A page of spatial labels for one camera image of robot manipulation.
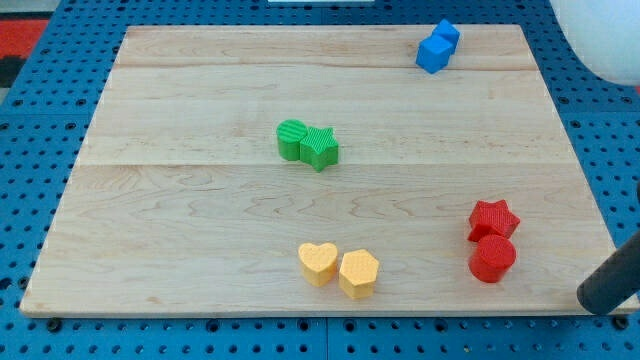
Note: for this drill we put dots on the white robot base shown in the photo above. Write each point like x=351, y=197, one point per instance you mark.
x=604, y=34

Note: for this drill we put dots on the yellow heart block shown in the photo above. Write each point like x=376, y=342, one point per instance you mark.
x=318, y=262

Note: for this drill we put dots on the yellow hexagon block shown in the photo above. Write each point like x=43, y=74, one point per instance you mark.
x=358, y=274

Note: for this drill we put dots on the green star block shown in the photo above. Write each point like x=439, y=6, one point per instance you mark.
x=319, y=148

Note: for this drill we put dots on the green cylinder block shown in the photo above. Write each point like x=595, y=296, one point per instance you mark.
x=289, y=134

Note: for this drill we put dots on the wooden board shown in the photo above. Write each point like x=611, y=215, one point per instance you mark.
x=180, y=206

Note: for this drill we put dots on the front blue cube block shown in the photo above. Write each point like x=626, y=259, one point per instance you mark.
x=433, y=53

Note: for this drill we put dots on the blue cube block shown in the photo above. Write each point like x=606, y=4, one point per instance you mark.
x=446, y=30
x=433, y=53

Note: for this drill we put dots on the red star block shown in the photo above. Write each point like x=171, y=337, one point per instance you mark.
x=492, y=218

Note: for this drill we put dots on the red cylinder block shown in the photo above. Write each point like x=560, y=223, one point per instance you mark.
x=492, y=258

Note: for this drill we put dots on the rear blue cube block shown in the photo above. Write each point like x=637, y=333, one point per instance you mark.
x=446, y=30

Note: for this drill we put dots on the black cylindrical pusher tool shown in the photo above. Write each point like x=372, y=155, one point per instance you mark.
x=614, y=281

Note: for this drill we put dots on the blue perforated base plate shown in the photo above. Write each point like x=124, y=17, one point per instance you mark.
x=47, y=111

